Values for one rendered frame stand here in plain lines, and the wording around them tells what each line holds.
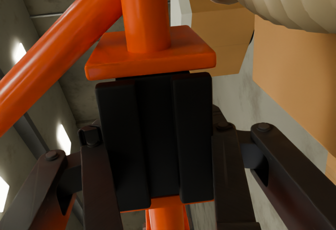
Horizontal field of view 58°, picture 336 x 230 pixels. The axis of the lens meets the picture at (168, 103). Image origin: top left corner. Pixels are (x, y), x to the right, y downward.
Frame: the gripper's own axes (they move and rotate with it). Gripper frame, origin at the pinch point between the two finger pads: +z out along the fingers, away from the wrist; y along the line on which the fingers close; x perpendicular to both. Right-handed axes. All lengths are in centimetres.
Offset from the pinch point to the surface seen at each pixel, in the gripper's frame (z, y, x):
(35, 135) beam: 718, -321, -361
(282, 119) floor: 232, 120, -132
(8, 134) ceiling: 665, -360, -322
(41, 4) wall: 1008, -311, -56
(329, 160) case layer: 77, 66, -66
